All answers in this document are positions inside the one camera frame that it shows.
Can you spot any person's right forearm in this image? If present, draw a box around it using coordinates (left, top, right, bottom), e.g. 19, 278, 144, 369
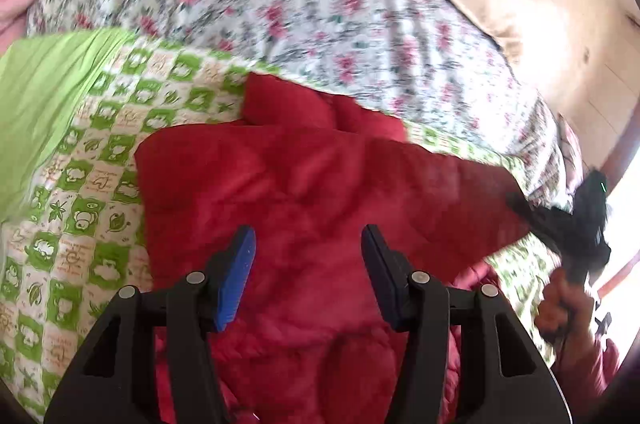
550, 331, 624, 411

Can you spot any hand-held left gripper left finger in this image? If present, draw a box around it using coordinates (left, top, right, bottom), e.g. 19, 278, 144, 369
44, 225, 257, 424

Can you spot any person's right hand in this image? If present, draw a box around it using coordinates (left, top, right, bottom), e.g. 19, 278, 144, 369
534, 268, 601, 346

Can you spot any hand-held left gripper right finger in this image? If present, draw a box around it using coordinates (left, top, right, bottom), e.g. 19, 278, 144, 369
361, 224, 573, 424

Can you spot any red padded jacket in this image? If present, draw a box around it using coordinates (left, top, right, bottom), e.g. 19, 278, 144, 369
134, 73, 543, 424

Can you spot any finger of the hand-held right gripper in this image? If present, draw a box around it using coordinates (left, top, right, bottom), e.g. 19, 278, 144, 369
506, 193, 572, 252

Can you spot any green printed blanket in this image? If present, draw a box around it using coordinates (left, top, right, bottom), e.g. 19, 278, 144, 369
0, 28, 568, 421

